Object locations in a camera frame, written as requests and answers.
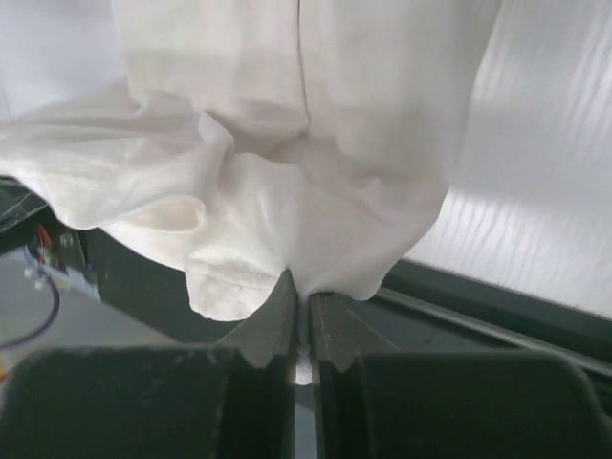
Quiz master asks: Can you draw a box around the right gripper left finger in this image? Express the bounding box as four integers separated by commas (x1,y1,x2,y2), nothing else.
1,273,297,458

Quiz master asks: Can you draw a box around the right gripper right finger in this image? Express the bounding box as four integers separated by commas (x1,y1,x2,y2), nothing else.
310,295,611,458

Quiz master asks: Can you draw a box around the white and green t-shirt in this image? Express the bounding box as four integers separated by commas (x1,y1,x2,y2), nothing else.
1,1,501,321

